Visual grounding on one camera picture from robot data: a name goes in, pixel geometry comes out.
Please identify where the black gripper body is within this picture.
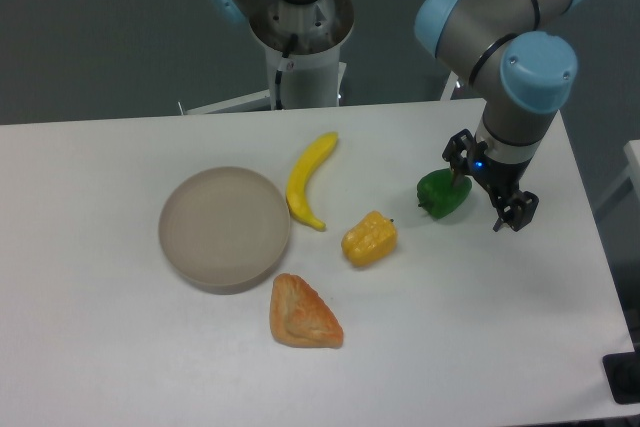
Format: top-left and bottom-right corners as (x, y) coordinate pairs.
(466, 152), (531, 197)

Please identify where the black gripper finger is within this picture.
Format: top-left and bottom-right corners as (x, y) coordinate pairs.
(442, 129), (486, 178)
(493, 189), (539, 232)

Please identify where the yellow bell pepper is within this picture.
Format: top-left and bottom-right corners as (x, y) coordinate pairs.
(341, 211), (398, 268)

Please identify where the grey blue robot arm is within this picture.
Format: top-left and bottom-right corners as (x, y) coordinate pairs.
(211, 0), (583, 230)

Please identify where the green bell pepper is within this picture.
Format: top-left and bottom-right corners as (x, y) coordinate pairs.
(416, 168), (472, 220)

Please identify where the white table at right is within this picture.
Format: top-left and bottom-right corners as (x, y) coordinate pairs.
(593, 139), (640, 222)

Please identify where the yellow banana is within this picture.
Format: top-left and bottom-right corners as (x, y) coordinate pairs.
(285, 131), (339, 232)

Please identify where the black device at table edge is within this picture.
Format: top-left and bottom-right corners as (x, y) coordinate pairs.
(602, 351), (639, 405)

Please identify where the golden pastry turnover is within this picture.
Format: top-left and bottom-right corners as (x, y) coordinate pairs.
(269, 274), (344, 348)

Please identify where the beige round plate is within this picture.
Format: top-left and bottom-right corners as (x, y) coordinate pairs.
(158, 167), (291, 295)

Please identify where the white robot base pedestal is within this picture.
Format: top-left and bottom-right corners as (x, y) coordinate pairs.
(182, 0), (354, 115)

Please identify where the black cable with tag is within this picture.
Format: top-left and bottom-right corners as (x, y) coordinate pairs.
(272, 32), (299, 111)

